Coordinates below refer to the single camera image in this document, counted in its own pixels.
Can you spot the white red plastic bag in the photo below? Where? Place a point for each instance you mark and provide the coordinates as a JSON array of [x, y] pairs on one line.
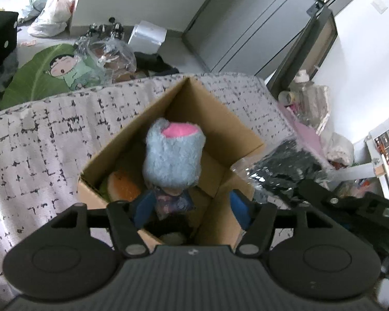
[[53, 16]]

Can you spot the green leaf cartoon cushion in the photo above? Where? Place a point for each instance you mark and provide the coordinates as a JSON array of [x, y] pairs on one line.
[[35, 74]]

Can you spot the white desk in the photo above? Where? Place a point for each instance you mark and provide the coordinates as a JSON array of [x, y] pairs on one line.
[[359, 168]]

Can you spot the grey pink plush toy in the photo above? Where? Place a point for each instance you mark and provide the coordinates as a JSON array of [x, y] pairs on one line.
[[171, 162]]

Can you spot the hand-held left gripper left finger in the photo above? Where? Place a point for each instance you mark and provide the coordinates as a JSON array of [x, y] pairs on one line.
[[146, 209]]

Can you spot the cardboard box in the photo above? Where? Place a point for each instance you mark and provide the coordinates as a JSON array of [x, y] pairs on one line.
[[214, 113]]

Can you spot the orange burger plush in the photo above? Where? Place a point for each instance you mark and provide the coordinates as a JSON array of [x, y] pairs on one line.
[[123, 188]]

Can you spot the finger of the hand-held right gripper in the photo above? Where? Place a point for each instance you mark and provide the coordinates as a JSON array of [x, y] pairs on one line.
[[330, 197]]

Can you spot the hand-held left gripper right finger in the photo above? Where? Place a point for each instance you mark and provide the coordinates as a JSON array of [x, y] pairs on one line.
[[241, 212]]

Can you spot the black dice stool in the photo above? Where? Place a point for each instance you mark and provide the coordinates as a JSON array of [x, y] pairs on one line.
[[0, 39]]

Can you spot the black framed folding table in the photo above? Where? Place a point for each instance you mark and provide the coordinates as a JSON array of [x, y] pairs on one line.
[[324, 39]]

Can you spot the grey door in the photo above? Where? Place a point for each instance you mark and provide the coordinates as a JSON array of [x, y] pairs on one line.
[[256, 22]]

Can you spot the black fabric item white label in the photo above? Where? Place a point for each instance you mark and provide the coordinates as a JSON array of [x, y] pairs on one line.
[[168, 225]]

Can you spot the white soft pad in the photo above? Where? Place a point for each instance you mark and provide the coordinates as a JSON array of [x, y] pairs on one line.
[[174, 239]]

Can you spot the dark clothes pile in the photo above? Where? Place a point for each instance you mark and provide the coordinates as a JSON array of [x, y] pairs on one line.
[[155, 63]]

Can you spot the white wall switch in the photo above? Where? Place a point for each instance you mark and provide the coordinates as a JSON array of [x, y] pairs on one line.
[[380, 6]]

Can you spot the crumpled clear plastic bag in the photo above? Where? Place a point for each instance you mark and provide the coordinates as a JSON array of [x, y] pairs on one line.
[[112, 58]]

